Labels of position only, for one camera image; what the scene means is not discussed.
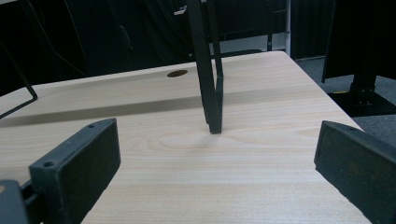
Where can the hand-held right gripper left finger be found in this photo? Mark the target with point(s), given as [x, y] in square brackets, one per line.
[84, 161]

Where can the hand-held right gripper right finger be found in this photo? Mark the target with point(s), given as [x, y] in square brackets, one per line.
[358, 168]

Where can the black stand base, striped edge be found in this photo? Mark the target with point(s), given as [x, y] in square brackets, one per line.
[362, 96]

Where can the black folding chair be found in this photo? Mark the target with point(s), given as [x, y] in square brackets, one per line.
[249, 21]

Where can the white metal stand frame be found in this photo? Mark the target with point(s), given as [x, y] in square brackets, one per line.
[288, 31]

